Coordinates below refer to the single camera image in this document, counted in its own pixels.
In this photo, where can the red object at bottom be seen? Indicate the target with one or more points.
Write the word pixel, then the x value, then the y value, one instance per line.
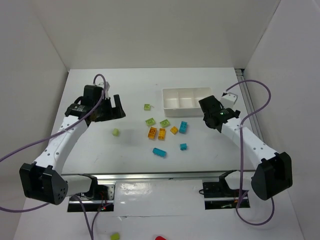
pixel 160 238

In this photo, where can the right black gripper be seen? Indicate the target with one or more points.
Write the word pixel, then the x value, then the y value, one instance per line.
pixel 207 107

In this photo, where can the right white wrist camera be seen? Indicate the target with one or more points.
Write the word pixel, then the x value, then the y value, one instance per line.
pixel 228 100

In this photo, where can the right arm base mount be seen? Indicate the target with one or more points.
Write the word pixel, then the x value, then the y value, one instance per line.
pixel 218 195

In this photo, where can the green lego printed left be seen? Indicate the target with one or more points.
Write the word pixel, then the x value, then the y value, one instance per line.
pixel 150 122

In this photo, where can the green lego printed right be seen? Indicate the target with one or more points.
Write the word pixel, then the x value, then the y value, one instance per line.
pixel 165 123

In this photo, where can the aluminium rail right side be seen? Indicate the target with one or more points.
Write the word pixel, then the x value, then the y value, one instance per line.
pixel 252 120

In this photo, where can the white three-compartment tray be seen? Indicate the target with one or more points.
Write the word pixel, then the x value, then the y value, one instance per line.
pixel 184 102

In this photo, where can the small teal lego cube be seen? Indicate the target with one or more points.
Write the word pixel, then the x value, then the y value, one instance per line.
pixel 183 146

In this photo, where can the yellow lego long brick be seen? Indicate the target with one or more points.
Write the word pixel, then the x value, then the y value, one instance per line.
pixel 162 134

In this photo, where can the green lego on floor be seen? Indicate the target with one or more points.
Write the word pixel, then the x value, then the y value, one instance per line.
pixel 115 236

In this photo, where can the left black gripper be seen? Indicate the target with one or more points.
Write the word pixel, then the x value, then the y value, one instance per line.
pixel 110 111

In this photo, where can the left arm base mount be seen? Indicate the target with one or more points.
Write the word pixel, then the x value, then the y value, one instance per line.
pixel 103 199

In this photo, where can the orange printed lego brick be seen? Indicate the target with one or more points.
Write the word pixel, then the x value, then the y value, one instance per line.
pixel 152 133

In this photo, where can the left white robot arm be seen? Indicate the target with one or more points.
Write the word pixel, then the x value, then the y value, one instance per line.
pixel 42 179

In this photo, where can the green lego printed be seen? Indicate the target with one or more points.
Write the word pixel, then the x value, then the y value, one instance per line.
pixel 150 122
pixel 165 123

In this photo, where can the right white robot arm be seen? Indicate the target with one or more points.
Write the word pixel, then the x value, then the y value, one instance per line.
pixel 273 170

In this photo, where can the small green lego cube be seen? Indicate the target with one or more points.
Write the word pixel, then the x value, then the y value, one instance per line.
pixel 115 132

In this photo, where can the long teal lego brick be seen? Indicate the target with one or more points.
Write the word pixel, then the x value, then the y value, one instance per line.
pixel 159 152

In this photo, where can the small yellow lego brick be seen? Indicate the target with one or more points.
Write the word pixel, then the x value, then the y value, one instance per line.
pixel 174 130

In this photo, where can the green lego near tray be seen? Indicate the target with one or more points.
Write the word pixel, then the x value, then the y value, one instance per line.
pixel 147 107

